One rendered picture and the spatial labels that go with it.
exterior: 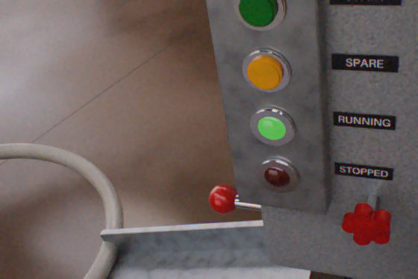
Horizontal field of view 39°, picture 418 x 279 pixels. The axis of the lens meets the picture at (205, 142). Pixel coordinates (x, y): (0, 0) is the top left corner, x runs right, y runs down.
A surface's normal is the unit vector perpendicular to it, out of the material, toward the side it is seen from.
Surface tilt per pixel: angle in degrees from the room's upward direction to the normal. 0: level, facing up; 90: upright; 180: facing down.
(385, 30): 90
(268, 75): 90
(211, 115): 0
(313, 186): 90
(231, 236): 90
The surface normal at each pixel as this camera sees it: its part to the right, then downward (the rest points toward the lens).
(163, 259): -0.40, -0.77
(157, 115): -0.15, -0.78
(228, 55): -0.33, 0.62
